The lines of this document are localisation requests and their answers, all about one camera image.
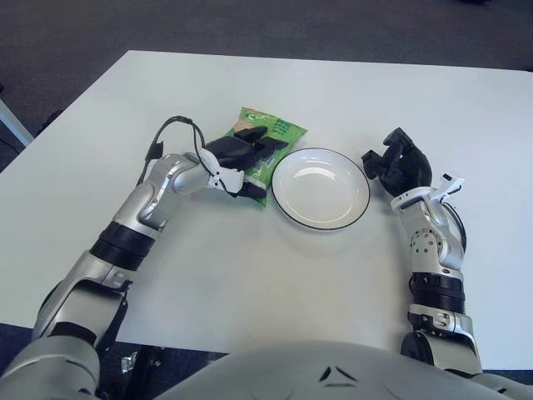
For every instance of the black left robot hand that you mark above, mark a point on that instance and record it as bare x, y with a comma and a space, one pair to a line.
237, 152

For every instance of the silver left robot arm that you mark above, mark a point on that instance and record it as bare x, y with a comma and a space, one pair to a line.
137, 208

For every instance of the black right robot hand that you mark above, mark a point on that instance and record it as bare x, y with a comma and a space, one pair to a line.
408, 164

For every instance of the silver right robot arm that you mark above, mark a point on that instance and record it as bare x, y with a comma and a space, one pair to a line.
431, 246

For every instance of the white furniture edge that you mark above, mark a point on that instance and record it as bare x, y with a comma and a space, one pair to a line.
12, 123

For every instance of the white plate black rim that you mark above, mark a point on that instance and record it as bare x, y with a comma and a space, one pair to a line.
320, 196

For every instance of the green snack bag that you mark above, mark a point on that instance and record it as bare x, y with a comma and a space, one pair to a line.
287, 129

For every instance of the grey robot torso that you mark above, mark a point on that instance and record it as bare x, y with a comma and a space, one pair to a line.
291, 375

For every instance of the clear small floor object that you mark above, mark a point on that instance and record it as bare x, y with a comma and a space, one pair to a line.
130, 362

